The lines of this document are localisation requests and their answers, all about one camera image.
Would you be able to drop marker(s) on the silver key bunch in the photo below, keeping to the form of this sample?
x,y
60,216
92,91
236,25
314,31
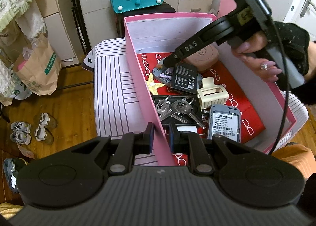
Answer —
x,y
184,111

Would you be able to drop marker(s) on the black suitcase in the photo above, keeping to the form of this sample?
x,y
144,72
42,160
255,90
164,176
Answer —
x,y
119,18

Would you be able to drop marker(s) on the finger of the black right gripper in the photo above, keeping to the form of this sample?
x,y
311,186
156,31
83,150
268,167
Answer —
x,y
184,51

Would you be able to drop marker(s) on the white charger plug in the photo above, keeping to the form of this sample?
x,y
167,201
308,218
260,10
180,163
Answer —
x,y
187,129

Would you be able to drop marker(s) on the striped white tablecloth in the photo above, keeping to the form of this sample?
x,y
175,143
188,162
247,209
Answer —
x,y
117,109

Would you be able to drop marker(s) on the black phone battery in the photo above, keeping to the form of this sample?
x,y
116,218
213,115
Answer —
x,y
184,78

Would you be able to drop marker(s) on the grey white sneaker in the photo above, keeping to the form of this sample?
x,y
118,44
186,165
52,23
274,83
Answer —
x,y
21,138
21,127

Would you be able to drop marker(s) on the brown paper bag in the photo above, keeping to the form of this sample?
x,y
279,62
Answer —
x,y
38,67

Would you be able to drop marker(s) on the yellow bin with bag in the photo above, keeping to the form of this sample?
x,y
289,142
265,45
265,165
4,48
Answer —
x,y
11,167

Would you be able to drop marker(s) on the pink cardboard box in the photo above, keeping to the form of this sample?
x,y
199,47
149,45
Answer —
x,y
164,32

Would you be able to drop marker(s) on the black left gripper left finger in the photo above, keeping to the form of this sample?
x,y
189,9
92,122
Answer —
x,y
125,150

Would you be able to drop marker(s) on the pink paper shopping bag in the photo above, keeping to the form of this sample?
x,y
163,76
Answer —
x,y
225,7

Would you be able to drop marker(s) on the yellow starfish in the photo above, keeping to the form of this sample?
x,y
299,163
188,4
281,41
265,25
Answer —
x,y
152,85

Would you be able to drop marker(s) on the cream hair claw clip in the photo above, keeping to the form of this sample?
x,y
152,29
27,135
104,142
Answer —
x,y
211,94

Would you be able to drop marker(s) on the grey portable wifi router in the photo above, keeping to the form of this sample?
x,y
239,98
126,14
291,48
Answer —
x,y
226,121

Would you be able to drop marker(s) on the pink round compact case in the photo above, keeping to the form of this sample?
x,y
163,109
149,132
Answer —
x,y
203,59

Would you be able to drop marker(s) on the beige wardrobe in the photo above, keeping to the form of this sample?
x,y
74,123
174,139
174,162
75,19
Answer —
x,y
74,26

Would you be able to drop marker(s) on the grey case with purple item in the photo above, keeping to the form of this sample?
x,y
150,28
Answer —
x,y
163,74

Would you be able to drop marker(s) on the right hand with ring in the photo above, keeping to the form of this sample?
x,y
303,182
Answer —
x,y
263,68

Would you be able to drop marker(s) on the cream knitted cardigan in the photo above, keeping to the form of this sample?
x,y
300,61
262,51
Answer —
x,y
24,14

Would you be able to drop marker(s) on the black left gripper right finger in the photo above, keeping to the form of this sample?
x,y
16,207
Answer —
x,y
191,144

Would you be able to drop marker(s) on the white door with handle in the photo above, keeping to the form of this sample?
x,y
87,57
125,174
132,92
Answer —
x,y
302,13

